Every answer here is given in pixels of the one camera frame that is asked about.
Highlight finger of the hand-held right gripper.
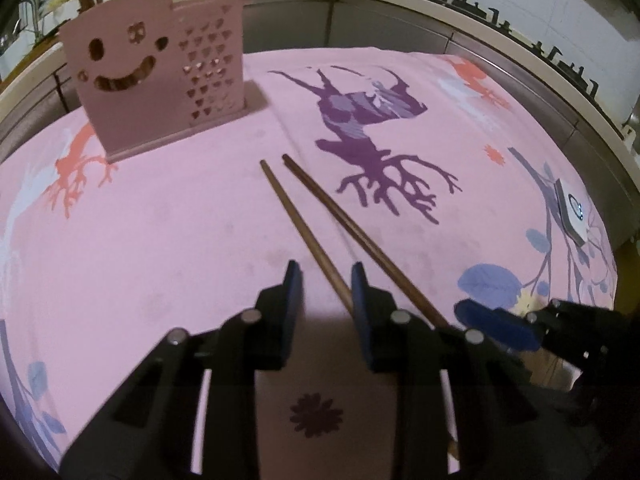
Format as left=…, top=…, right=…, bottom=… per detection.
left=455, top=299, right=621, bottom=376

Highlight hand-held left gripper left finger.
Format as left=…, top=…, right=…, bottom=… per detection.
left=59, top=260, right=303, bottom=480

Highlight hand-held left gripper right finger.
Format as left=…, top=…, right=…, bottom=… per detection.
left=351, top=262, right=581, bottom=480

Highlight dark brown wooden chopstick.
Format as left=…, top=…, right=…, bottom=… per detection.
left=281, top=154, right=451, bottom=332
left=259, top=160, right=355, bottom=313

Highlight pink smiley utensil holder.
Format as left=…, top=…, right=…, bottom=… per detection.
left=59, top=0, right=268, bottom=163

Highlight small white square device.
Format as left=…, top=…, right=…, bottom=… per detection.
left=555, top=177, right=597, bottom=247

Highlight pink printed tablecloth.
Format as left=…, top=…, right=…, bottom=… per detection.
left=0, top=46, right=618, bottom=476

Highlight black gas stove grates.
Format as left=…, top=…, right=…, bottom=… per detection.
left=440, top=0, right=637, bottom=137

